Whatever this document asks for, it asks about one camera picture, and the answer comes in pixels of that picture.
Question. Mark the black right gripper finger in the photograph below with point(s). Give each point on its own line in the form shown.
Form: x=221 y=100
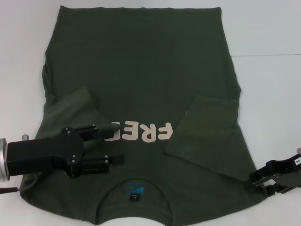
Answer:
x=258 y=177
x=272 y=189

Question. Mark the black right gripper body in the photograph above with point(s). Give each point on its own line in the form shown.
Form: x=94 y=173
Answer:
x=289 y=171

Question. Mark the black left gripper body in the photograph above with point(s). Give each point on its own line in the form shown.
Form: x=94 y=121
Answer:
x=42 y=155

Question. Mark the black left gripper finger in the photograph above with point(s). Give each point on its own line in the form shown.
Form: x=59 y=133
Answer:
x=103 y=133
x=98 y=164

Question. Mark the dark green printed t-shirt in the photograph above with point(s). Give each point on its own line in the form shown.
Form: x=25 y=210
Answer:
x=145 y=70

